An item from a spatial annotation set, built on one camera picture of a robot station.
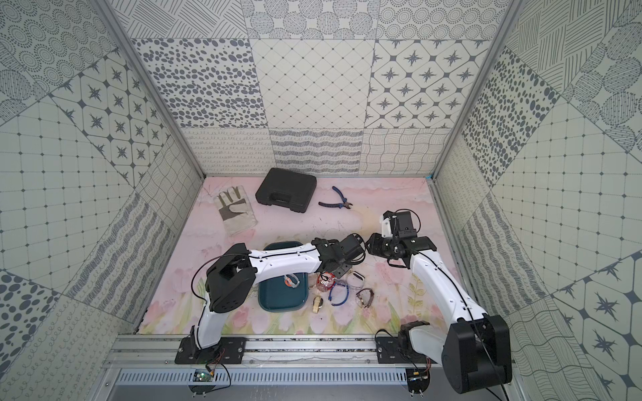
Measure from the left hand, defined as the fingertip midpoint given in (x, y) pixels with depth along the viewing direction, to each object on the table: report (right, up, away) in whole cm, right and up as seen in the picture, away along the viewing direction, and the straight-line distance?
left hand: (348, 266), depth 86 cm
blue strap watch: (-7, -10, -2) cm, 12 cm away
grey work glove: (-49, +19, +22) cm, 57 cm away
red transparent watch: (-8, -5, +1) cm, 10 cm away
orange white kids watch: (-20, -5, 0) cm, 21 cm away
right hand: (+8, +7, -2) cm, 10 cm away
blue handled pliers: (0, +21, +25) cm, 33 cm away
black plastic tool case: (-23, +28, +28) cm, 46 cm away
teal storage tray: (-25, -9, -2) cm, 27 cm away
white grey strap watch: (+3, -6, +3) cm, 7 cm away
